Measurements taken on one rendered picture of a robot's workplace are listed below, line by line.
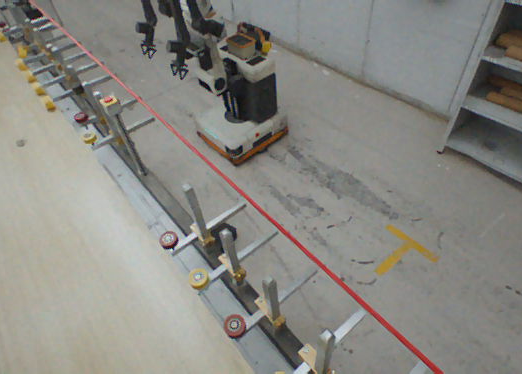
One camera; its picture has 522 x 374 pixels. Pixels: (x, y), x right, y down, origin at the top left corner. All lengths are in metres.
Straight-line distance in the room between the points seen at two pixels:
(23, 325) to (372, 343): 1.74
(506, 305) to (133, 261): 2.15
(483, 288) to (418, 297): 0.41
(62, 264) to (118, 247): 0.24
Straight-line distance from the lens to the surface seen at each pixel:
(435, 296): 2.51
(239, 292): 1.60
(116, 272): 1.58
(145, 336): 1.41
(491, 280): 2.71
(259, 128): 3.05
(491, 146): 3.39
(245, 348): 1.60
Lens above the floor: 2.14
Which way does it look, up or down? 48 degrees down
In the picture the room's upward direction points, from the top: 8 degrees counter-clockwise
